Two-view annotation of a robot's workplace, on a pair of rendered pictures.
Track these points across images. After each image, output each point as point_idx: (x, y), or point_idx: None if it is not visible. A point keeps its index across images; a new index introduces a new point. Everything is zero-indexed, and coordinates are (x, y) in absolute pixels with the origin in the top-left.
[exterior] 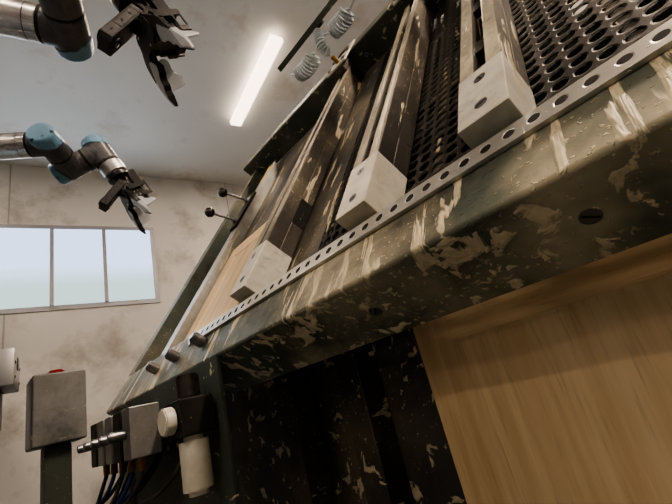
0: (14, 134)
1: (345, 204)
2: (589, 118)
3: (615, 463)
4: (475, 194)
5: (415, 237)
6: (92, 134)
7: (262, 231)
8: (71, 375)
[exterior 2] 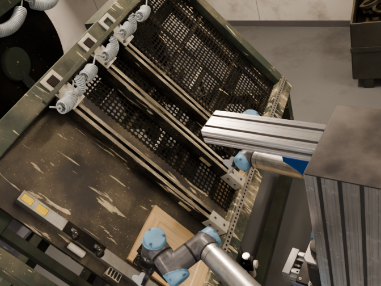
0: (222, 248)
1: (240, 181)
2: None
3: None
4: (259, 169)
5: (258, 180)
6: (160, 228)
7: (200, 211)
8: None
